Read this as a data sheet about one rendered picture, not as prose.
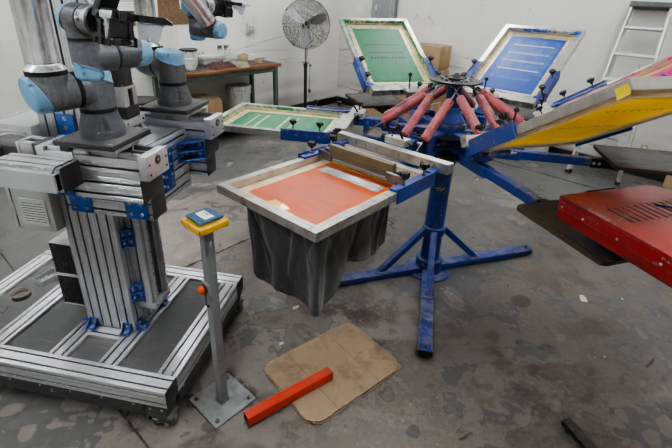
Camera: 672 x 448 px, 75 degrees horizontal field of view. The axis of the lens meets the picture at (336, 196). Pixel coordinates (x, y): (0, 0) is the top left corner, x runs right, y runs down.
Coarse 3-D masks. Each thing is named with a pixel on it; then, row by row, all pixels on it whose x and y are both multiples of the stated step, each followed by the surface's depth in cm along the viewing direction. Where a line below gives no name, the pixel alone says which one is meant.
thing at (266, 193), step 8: (336, 168) 217; (344, 168) 217; (296, 176) 206; (304, 176) 206; (328, 176) 207; (272, 184) 196; (280, 184) 197; (256, 192) 188; (264, 192) 188; (272, 192) 189; (280, 200) 182; (288, 200) 182
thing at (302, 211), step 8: (360, 176) 209; (368, 176) 209; (344, 184) 199; (352, 184) 200; (384, 184) 201; (368, 192) 192; (376, 192) 193; (352, 200) 184; (360, 200) 185; (296, 208) 176; (304, 208) 176; (336, 208) 177; (344, 208) 177; (304, 216) 170; (312, 216) 170; (320, 216) 170; (328, 216) 171
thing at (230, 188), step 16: (304, 160) 217; (320, 160) 226; (240, 176) 194; (256, 176) 196; (272, 176) 204; (224, 192) 184; (240, 192) 179; (256, 208) 171; (272, 208) 167; (368, 208) 172; (288, 224) 160; (304, 224) 157; (320, 224) 157; (336, 224) 159
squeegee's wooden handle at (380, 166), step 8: (336, 144) 217; (336, 152) 216; (344, 152) 212; (352, 152) 209; (360, 152) 208; (344, 160) 214; (352, 160) 210; (360, 160) 207; (368, 160) 204; (376, 160) 200; (384, 160) 199; (368, 168) 205; (376, 168) 202; (384, 168) 199; (392, 168) 196
